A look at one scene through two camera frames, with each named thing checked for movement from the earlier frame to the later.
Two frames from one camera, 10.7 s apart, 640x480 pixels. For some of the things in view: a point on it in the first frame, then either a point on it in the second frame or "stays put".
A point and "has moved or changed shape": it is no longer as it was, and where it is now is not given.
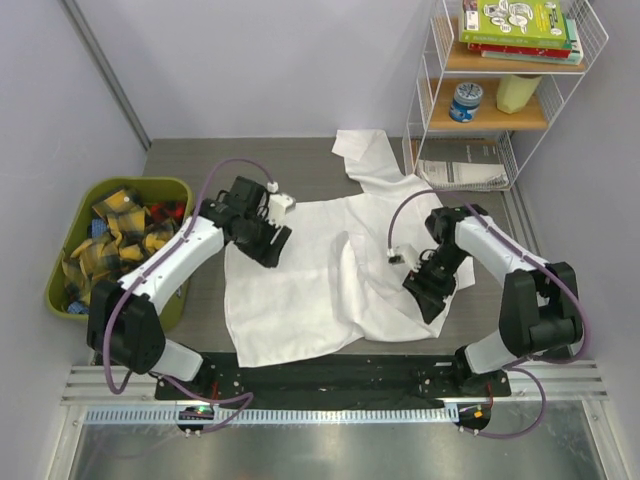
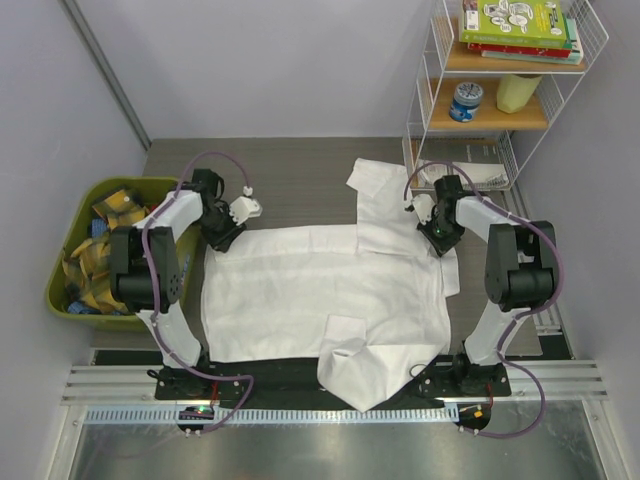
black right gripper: (418, 282) → (441, 246)
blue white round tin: (464, 107) stays put
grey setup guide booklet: (463, 162) stays put
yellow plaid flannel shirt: (122, 231) stays put
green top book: (514, 22) stays put
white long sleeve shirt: (333, 286) has moved or changed shape
